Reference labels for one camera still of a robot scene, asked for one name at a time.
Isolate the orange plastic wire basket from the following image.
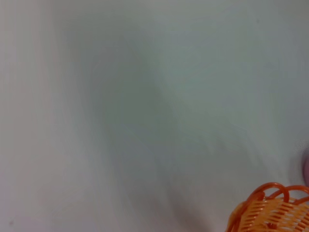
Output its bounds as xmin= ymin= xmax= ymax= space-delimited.
xmin=227 ymin=182 xmax=309 ymax=232

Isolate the pink toy peach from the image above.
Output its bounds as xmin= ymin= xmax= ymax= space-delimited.
xmin=301 ymin=146 xmax=309 ymax=187

